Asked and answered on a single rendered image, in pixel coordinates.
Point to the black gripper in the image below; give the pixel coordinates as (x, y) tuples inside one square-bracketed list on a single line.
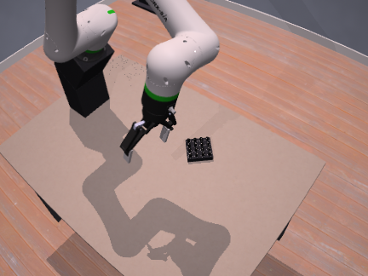
[(137, 131)]

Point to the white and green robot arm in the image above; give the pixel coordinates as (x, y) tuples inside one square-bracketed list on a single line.
[(169, 63)]

